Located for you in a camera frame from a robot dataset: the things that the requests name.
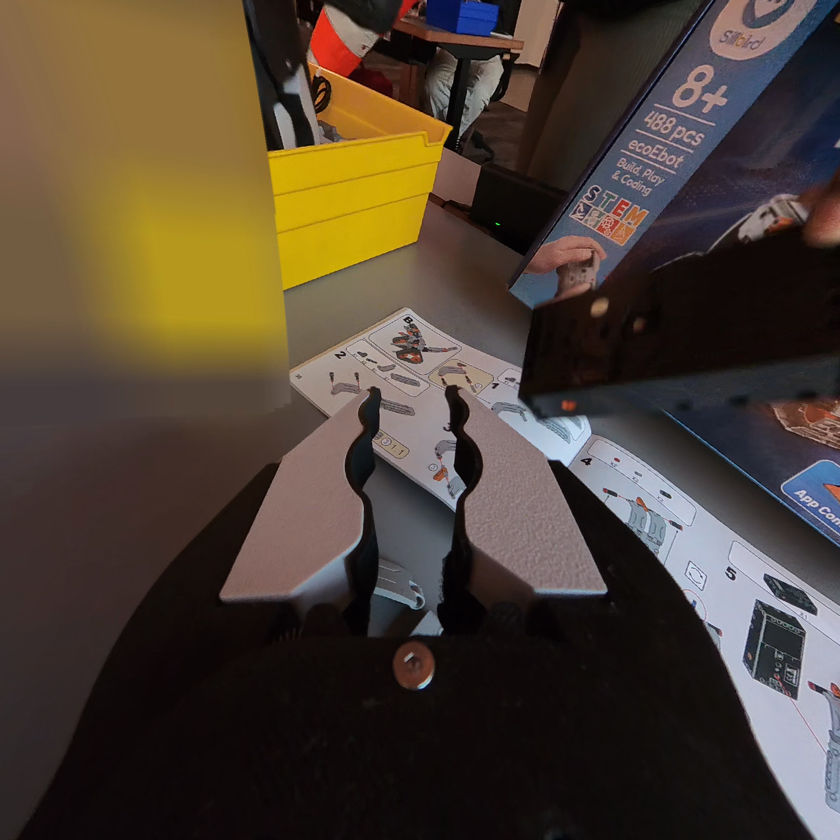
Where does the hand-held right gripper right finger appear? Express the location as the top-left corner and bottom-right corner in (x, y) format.
(436, 385), (609, 634)

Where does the black device with green light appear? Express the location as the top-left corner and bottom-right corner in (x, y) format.
(469, 163), (573, 256)

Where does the yellow plastic bin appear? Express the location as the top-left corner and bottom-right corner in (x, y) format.
(268, 62), (454, 291)

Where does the white instruction booklet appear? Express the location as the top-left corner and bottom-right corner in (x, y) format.
(289, 307), (840, 840)

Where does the wooden table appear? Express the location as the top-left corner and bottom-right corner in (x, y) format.
(392, 16), (526, 132)

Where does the small light grey building piece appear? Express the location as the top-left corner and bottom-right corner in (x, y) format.
(373, 558), (427, 611)

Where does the black battery box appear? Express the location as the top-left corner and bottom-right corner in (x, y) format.
(518, 249), (840, 417)

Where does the blue product box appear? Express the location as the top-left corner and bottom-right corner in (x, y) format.
(507, 0), (840, 549)

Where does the blue storage box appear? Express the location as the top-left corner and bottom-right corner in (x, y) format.
(425, 0), (501, 37)

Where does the orange white striped cone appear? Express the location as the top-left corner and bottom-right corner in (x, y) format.
(307, 3), (395, 78)

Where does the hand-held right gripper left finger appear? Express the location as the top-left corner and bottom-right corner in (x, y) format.
(218, 386), (383, 636)

